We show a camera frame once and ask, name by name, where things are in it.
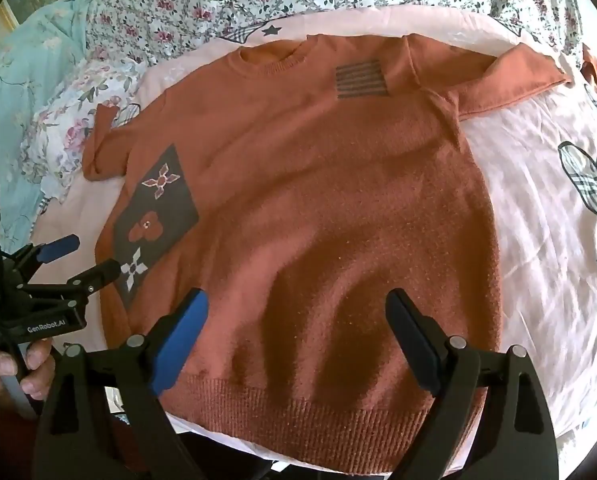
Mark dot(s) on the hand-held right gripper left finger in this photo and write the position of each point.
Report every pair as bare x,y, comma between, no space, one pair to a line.
178,345

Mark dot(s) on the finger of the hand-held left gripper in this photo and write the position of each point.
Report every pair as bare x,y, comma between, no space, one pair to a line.
58,249
98,272

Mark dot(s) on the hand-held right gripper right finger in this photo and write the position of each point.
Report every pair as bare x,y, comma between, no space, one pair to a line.
418,355

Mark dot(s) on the orange knit sweater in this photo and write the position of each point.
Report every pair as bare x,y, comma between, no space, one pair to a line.
303,185

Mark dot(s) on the person's left hand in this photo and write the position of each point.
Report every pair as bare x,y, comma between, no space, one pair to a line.
41,365

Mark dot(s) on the large-flowered floral cloth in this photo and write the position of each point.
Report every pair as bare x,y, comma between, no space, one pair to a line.
68,125

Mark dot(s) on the teal floral cloth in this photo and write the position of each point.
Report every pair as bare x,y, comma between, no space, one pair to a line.
18,85

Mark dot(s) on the pink blanket with plaid hearts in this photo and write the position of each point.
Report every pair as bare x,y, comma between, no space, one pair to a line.
528,185

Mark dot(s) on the small-flowered floral bedsheet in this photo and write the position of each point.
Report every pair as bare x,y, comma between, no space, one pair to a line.
178,0

